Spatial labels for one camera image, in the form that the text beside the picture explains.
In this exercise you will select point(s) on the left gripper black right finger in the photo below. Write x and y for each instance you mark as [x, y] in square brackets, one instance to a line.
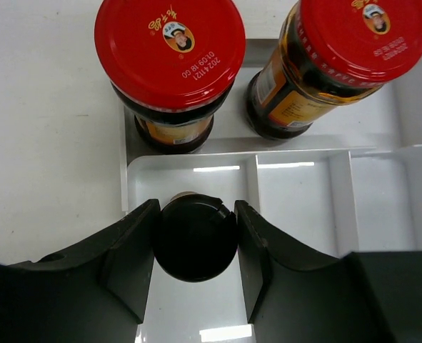
[295, 293]

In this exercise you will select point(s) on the small black-capped spice jar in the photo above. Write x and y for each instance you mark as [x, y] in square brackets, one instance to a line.
[196, 237]

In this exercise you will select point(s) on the red-capped amber sauce jar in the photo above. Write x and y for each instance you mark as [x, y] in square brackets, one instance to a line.
[172, 64]

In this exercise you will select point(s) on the white compartment organizer tray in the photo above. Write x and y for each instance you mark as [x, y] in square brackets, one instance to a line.
[351, 183]

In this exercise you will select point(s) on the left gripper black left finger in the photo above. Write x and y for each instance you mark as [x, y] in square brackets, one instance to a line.
[96, 290]

